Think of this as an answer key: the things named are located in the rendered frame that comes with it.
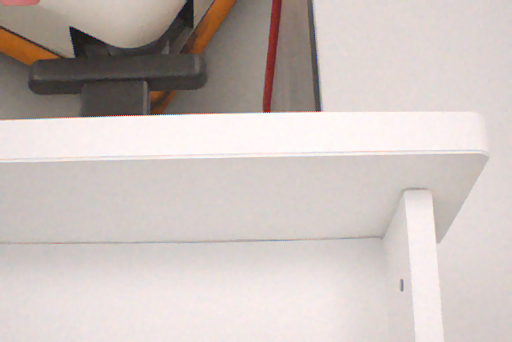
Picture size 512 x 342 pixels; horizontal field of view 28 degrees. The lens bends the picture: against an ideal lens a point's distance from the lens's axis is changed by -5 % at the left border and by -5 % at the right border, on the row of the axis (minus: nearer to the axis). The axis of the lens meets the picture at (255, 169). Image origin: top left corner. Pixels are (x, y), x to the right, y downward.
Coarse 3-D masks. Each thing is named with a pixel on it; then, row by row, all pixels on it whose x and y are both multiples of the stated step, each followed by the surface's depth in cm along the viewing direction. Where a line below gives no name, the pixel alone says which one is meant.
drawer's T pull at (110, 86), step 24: (48, 72) 42; (72, 72) 42; (96, 72) 42; (120, 72) 42; (144, 72) 42; (168, 72) 42; (192, 72) 42; (96, 96) 42; (120, 96) 42; (144, 96) 42
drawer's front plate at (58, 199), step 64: (0, 128) 39; (64, 128) 39; (128, 128) 40; (192, 128) 40; (256, 128) 40; (320, 128) 40; (384, 128) 40; (448, 128) 40; (0, 192) 42; (64, 192) 42; (128, 192) 42; (192, 192) 42; (256, 192) 43; (320, 192) 43; (384, 192) 43; (448, 192) 43
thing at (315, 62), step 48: (288, 0) 98; (336, 0) 62; (384, 0) 62; (432, 0) 62; (480, 0) 62; (288, 48) 99; (336, 48) 60; (384, 48) 61; (432, 48) 61; (480, 48) 61; (288, 96) 101; (336, 96) 59; (384, 96) 59; (432, 96) 60; (480, 96) 60; (480, 192) 57; (480, 240) 56; (480, 288) 55; (480, 336) 54
